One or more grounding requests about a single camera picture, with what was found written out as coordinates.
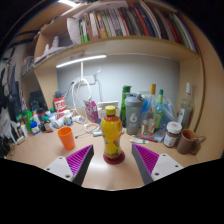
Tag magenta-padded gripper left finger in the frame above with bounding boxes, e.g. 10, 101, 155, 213
44, 143, 95, 187

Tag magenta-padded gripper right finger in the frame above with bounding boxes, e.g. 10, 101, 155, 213
131, 143, 184, 186

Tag yellow drink bottle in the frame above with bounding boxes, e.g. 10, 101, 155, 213
100, 105, 124, 160

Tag white and green marker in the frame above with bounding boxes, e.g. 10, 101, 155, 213
129, 138, 149, 145

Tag pink pen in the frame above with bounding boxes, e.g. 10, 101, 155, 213
139, 135, 158, 143

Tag orange plastic cup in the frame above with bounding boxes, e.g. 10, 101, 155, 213
57, 126, 76, 151

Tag blue printed packet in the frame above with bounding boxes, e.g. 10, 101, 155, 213
151, 128, 168, 144

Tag brown jar with white lid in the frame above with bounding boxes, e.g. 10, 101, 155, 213
163, 121, 183, 148

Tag white jar with blue label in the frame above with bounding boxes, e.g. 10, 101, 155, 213
63, 111, 74, 127

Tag clear glass bottle gold cap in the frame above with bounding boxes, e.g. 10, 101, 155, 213
140, 83, 158, 136

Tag brown mug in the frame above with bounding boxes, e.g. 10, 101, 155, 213
176, 129, 207, 155

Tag grey shaker bottle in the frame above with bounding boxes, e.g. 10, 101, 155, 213
124, 92, 144, 136

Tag dark bottle with green cap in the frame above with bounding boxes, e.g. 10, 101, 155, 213
42, 115, 54, 133

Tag slim bottle with green cap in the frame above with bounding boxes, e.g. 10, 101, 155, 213
153, 88, 165, 131

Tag blue plastic bag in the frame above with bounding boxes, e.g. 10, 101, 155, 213
141, 94, 178, 134

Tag white bottle with blue cap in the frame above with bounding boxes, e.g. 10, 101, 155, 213
29, 120, 41, 135

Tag red and white canister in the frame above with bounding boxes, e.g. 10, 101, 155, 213
53, 96, 67, 119

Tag clear glass bottle white cap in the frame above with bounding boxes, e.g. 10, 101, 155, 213
177, 82, 195, 129

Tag green spray bottle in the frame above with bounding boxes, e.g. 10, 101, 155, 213
22, 109, 34, 133

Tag black box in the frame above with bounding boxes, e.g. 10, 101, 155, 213
29, 89, 46, 113

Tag dark hanging clothes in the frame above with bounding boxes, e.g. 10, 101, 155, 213
0, 46, 26, 118

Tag wooden shelf unit with books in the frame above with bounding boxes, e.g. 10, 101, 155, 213
21, 0, 204, 101

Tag ceiling light bar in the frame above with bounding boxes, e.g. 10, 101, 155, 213
58, 0, 79, 8

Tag thin black cable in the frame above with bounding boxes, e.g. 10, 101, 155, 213
74, 130, 94, 139

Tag white cable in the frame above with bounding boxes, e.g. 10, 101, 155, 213
69, 78, 101, 134

